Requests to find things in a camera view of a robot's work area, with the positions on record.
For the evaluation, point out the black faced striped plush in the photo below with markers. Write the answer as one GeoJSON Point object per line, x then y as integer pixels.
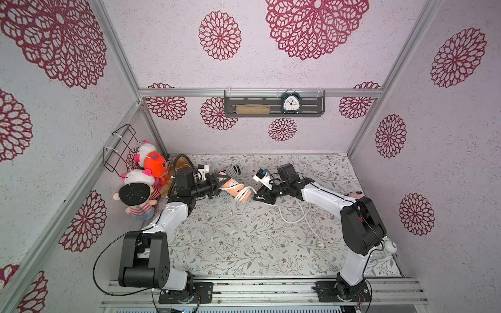
{"type": "Point", "coordinates": [139, 193]}

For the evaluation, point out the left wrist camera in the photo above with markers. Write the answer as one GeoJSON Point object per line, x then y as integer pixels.
{"type": "Point", "coordinates": [202, 172]}

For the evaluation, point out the orange power strip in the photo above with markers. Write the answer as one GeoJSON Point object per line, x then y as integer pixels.
{"type": "Point", "coordinates": [239, 191]}

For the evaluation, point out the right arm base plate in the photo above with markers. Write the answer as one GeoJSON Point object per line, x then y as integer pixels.
{"type": "Point", "coordinates": [331, 291]}

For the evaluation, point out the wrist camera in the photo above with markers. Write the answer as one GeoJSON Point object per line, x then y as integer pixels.
{"type": "Point", "coordinates": [202, 172]}
{"type": "Point", "coordinates": [264, 177]}

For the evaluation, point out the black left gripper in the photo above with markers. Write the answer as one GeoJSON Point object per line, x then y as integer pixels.
{"type": "Point", "coordinates": [214, 182]}

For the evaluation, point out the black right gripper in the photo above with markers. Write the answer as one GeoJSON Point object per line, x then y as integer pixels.
{"type": "Point", "coordinates": [268, 192]}

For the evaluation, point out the black wire basket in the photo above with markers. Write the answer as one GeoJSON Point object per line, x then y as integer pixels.
{"type": "Point", "coordinates": [120, 158]}

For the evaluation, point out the orange plush toy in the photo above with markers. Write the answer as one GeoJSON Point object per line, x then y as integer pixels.
{"type": "Point", "coordinates": [158, 166]}

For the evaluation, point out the grey wall shelf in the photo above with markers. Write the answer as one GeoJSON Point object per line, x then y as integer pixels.
{"type": "Point", "coordinates": [312, 104]}

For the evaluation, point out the brown teddy bear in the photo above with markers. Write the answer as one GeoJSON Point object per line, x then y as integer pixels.
{"type": "Point", "coordinates": [176, 163]}

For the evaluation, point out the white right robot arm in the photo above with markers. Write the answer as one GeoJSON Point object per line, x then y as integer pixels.
{"type": "Point", "coordinates": [362, 227]}

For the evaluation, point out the white alarm clock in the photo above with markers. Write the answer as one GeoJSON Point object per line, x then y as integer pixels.
{"type": "Point", "coordinates": [384, 250]}

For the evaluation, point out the tan pouch on shelf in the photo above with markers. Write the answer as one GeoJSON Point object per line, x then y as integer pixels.
{"type": "Point", "coordinates": [252, 109]}

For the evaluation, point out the striped black white object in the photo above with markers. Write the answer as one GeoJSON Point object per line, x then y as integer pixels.
{"type": "Point", "coordinates": [232, 170]}

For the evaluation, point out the white pink plush toy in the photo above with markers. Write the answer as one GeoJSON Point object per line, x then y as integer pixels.
{"type": "Point", "coordinates": [143, 151]}

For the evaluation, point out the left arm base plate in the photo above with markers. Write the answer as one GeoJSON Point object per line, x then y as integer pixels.
{"type": "Point", "coordinates": [194, 293]}

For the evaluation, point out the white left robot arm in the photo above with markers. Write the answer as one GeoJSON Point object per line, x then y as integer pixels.
{"type": "Point", "coordinates": [145, 261]}

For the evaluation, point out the pink frog plush toy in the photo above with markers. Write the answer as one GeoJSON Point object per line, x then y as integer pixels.
{"type": "Point", "coordinates": [356, 195]}

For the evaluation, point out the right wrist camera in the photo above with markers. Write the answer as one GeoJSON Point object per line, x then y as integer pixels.
{"type": "Point", "coordinates": [264, 177]}

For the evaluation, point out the teal alarm clock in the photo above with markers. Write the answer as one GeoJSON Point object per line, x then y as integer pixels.
{"type": "Point", "coordinates": [291, 103]}

